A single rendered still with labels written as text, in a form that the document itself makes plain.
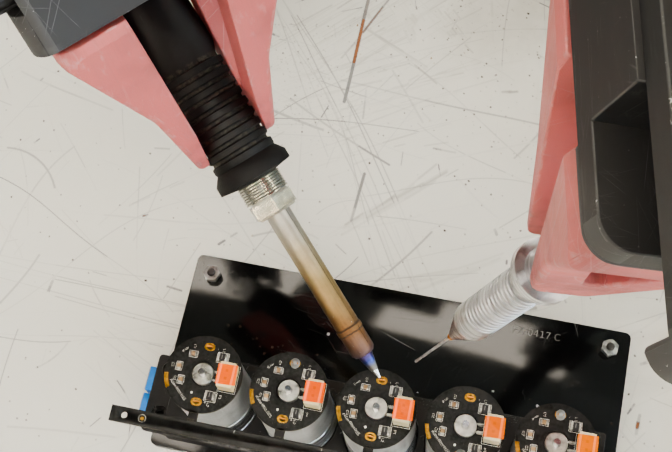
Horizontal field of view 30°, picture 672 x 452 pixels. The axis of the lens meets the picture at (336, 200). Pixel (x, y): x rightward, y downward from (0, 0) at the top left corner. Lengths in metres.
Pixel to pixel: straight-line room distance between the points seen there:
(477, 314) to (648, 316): 0.16
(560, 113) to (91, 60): 0.14
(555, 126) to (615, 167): 0.04
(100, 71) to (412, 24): 0.21
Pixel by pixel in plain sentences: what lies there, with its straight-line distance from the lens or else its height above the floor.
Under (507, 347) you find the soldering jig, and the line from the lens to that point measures 0.45.
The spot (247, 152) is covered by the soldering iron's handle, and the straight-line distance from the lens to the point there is 0.38.
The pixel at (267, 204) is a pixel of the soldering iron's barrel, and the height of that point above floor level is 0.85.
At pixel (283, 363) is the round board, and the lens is 0.40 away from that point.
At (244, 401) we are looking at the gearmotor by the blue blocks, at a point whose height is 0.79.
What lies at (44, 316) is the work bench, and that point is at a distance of 0.49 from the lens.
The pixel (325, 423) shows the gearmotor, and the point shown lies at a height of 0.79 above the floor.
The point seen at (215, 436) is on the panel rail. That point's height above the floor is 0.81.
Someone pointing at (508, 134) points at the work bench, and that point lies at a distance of 0.49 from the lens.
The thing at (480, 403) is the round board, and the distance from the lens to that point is 0.40.
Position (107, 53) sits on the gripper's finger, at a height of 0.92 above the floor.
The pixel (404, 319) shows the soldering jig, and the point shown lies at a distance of 0.46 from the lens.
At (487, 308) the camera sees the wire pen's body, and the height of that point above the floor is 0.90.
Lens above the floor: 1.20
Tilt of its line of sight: 69 degrees down
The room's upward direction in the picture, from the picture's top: 10 degrees counter-clockwise
